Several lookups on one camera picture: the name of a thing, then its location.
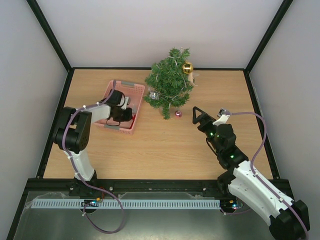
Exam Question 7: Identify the light blue slotted cable duct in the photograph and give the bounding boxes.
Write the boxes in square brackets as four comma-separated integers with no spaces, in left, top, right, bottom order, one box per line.
[30,198,221,210]

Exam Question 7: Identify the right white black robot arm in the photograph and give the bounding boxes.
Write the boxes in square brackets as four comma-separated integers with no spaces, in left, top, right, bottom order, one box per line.
[192,106,310,240]

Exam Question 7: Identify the pink bauble ornament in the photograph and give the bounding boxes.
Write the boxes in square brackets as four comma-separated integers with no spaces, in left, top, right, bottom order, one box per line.
[174,109,183,118]

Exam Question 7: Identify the red ribbon bow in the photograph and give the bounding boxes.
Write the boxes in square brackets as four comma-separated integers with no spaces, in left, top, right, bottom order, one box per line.
[129,114,137,129]

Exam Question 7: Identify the gold bauble ornament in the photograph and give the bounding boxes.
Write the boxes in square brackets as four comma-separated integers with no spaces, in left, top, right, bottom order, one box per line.
[181,61,194,75]

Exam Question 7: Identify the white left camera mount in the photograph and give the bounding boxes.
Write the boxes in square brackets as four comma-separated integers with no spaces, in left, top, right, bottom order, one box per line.
[119,96,132,110]

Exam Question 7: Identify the black front frame rail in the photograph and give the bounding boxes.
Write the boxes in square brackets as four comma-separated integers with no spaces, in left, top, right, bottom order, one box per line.
[24,178,232,199]

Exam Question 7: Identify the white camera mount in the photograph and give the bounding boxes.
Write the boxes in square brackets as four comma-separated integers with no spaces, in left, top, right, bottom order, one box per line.
[119,96,132,110]
[212,112,231,126]

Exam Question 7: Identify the small green christmas tree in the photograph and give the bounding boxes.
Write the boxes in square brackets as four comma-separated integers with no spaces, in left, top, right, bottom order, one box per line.
[143,47,193,121]

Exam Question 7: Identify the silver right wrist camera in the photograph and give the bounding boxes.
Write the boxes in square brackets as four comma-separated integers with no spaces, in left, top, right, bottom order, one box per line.
[217,108,229,117]

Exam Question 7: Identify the pink perforated plastic basket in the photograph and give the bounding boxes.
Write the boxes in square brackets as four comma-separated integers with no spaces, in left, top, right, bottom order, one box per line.
[94,80,145,135]

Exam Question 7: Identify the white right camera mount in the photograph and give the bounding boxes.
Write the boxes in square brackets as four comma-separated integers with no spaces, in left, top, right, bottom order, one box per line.
[212,112,231,126]

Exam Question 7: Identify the clear led string lights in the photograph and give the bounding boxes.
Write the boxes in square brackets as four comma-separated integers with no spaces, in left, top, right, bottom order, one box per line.
[149,47,193,106]

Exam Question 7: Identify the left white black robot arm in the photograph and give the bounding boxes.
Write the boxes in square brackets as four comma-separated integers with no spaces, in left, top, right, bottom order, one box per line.
[52,89,133,182]

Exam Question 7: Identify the silver foil gift ornament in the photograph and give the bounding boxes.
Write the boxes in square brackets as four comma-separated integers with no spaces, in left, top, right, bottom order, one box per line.
[149,91,160,100]

